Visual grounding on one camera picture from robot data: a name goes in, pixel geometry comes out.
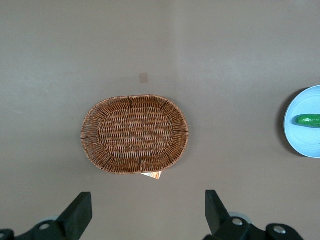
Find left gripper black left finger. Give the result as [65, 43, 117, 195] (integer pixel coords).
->
[15, 191, 93, 240]

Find light blue round plate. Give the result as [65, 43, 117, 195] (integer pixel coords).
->
[284, 85, 320, 159]

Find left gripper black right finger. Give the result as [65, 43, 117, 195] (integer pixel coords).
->
[203, 189, 251, 240]

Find brown oval wicker basket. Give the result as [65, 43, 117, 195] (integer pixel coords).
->
[80, 94, 189, 175]

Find green cucumber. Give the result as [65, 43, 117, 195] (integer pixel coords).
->
[295, 113, 320, 129]

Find orange paper basket tag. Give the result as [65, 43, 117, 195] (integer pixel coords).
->
[140, 171, 163, 180]

